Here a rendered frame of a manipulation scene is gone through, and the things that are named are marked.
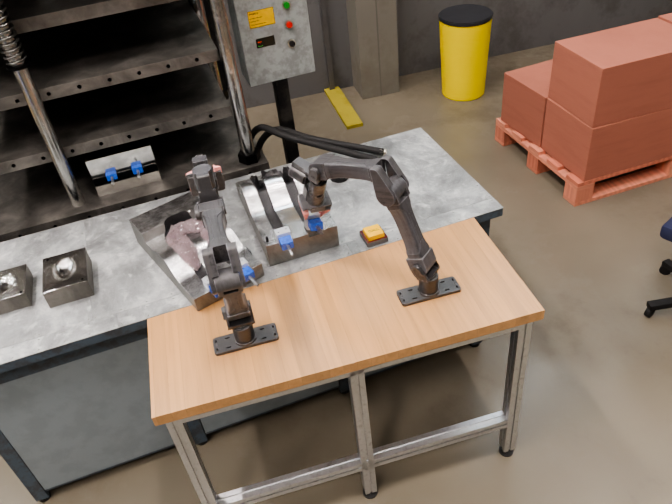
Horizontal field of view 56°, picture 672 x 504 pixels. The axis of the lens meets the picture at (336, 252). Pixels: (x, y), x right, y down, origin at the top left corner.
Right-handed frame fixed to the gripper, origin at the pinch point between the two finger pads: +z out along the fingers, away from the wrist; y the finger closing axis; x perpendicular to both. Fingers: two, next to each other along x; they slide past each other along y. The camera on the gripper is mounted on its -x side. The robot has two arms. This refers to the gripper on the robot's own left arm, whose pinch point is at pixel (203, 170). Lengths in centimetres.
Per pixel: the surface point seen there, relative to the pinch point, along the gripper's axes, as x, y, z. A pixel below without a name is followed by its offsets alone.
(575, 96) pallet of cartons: 57, -196, 97
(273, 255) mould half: 35.2, -15.5, -5.4
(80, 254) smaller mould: 32, 51, 18
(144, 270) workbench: 39, 30, 9
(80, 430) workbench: 87, 68, -13
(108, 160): 23, 39, 70
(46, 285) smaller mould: 32, 61, 5
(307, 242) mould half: 34.0, -28.1, -4.4
